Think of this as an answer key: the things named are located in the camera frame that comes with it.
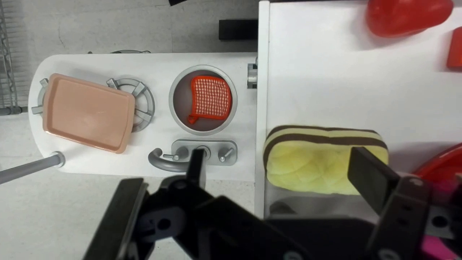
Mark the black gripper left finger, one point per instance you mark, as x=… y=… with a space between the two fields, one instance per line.
x=117 y=222

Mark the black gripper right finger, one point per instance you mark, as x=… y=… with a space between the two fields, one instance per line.
x=380 y=185

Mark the yellow striped plush sponge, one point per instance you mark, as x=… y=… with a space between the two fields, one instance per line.
x=307 y=168

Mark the white toy sink counter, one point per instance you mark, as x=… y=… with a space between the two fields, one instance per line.
x=95 y=164

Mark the pink toy tray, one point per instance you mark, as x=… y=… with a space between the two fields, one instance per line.
x=86 y=113

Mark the grey toy faucet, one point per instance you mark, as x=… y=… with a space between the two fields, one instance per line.
x=211 y=152

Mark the white toy kitchen cabinet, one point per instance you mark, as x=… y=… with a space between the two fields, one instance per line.
x=326 y=73

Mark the orange toy strainer basket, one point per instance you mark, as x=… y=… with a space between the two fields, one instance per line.
x=209 y=99

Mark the orange rectangular block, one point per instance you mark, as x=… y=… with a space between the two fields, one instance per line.
x=455 y=48

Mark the red toy pepper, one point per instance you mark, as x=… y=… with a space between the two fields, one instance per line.
x=408 y=16

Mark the black rectangular block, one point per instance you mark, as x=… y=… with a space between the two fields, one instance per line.
x=238 y=29

